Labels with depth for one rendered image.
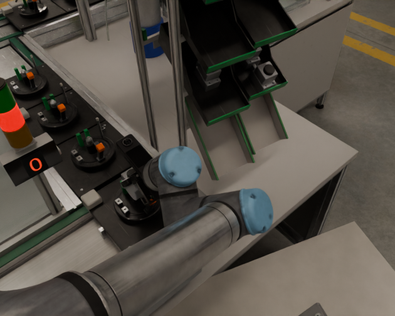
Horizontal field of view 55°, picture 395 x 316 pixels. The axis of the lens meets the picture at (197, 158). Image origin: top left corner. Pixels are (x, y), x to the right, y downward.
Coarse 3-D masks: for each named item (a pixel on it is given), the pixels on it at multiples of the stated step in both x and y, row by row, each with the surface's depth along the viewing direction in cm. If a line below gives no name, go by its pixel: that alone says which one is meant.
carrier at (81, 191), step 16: (96, 128) 130; (112, 128) 130; (64, 144) 125; (80, 144) 120; (112, 144) 122; (64, 160) 120; (80, 160) 115; (96, 160) 117; (112, 160) 119; (64, 176) 116; (80, 176) 115; (96, 176) 115; (112, 176) 115; (80, 192) 111
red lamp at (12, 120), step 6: (18, 108) 79; (0, 114) 76; (6, 114) 76; (12, 114) 77; (18, 114) 79; (0, 120) 77; (6, 120) 77; (12, 120) 78; (18, 120) 79; (24, 120) 82; (0, 126) 79; (6, 126) 78; (12, 126) 78; (18, 126) 79
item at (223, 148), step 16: (192, 112) 109; (192, 128) 107; (208, 128) 111; (224, 128) 112; (240, 128) 110; (208, 144) 110; (224, 144) 112; (240, 144) 114; (208, 160) 107; (224, 160) 112; (240, 160) 114
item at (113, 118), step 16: (32, 48) 168; (0, 64) 169; (16, 64) 168; (32, 64) 165; (48, 64) 160; (112, 112) 137; (128, 128) 131; (144, 144) 125; (48, 176) 117; (64, 192) 113
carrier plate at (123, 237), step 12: (120, 180) 114; (108, 192) 111; (108, 204) 108; (96, 216) 105; (108, 216) 105; (156, 216) 105; (108, 228) 102; (120, 228) 102; (132, 228) 102; (144, 228) 102; (156, 228) 102; (120, 240) 100; (132, 240) 100
